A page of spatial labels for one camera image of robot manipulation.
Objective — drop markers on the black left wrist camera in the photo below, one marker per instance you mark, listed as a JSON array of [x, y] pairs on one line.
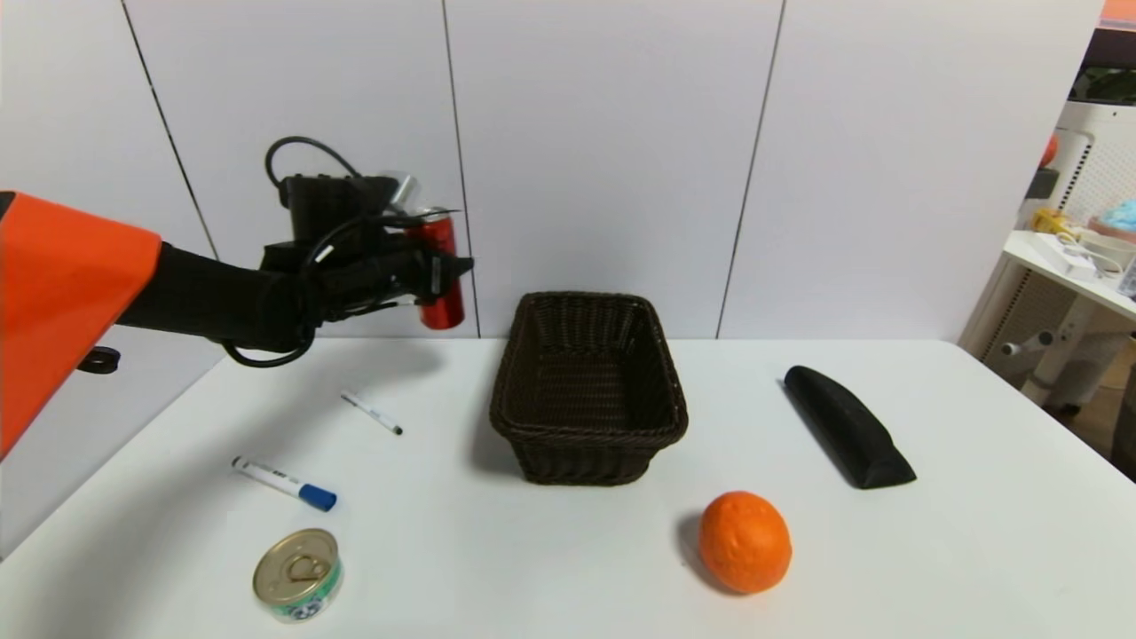
[[333, 209]]

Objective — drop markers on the white pegboard stand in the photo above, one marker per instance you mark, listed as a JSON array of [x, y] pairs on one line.
[[1096, 160]]

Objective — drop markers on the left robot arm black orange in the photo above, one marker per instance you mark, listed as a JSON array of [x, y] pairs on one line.
[[71, 293]]

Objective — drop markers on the light blue object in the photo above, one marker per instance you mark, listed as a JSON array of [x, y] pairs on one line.
[[1120, 217]]

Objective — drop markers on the red soda can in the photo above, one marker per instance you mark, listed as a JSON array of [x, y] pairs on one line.
[[444, 306]]

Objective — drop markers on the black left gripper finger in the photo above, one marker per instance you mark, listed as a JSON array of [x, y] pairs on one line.
[[454, 268], [430, 213]]

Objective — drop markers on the orange fruit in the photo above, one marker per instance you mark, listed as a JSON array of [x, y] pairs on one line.
[[745, 541]]

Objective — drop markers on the white side desk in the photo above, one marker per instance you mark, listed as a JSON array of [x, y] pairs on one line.
[[1065, 275]]

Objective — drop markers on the tin can green label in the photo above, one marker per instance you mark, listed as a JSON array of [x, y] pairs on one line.
[[298, 575]]

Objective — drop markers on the yellow small object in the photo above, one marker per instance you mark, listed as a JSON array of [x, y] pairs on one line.
[[1052, 222]]

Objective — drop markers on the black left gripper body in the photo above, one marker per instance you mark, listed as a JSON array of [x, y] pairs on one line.
[[437, 271]]

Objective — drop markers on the white power adapter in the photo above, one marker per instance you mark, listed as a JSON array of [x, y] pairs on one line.
[[1069, 256]]

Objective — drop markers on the brown wicker basket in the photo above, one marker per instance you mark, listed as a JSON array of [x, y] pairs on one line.
[[587, 390]]

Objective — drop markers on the white marker blue cap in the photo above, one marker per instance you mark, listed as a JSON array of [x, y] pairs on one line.
[[282, 483]]

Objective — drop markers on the thin white pen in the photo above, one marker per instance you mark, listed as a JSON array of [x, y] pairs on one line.
[[371, 412]]

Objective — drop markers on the black glasses case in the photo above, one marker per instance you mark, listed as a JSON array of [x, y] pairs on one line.
[[848, 426]]

